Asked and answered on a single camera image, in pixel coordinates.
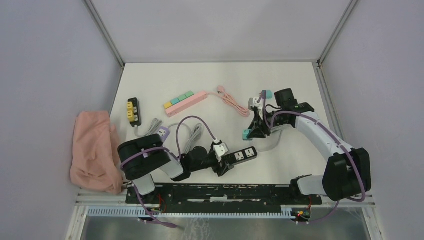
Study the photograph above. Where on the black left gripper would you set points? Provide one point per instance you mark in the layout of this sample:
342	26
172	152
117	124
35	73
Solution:
221	170

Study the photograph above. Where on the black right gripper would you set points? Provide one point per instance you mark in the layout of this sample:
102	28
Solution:
259	128

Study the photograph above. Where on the black power strip green USB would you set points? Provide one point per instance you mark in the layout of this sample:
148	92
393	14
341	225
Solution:
240	156

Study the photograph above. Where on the teal USB charger plug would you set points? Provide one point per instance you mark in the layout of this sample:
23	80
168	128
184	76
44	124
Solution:
268	94
245	135

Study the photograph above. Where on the pink power strip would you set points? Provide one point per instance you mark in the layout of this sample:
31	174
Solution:
186	103

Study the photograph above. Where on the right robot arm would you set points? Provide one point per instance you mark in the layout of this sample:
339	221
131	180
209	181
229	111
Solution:
347	174

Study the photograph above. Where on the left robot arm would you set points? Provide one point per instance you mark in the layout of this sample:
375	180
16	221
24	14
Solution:
140	157

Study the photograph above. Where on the green cube plug on pink strip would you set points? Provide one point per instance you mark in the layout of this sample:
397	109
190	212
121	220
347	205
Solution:
182	97

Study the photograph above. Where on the teal cube plug on pink strip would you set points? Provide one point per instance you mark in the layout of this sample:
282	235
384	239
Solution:
175	101

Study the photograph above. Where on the yellow cube plug on pink strip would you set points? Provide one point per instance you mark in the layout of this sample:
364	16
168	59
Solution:
167	105

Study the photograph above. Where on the yellow charger plug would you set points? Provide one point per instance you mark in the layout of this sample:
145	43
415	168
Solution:
129	106
131	116

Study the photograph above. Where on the purple power strip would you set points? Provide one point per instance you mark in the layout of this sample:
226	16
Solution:
164	133

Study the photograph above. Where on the small black power strip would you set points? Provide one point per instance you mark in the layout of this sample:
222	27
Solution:
136	110

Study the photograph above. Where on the pink cloth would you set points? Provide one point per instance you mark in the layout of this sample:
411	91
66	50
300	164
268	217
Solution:
95	153

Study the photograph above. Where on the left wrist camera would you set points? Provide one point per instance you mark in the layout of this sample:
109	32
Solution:
220	149

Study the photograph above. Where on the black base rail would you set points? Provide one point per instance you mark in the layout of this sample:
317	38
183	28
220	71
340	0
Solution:
190	198

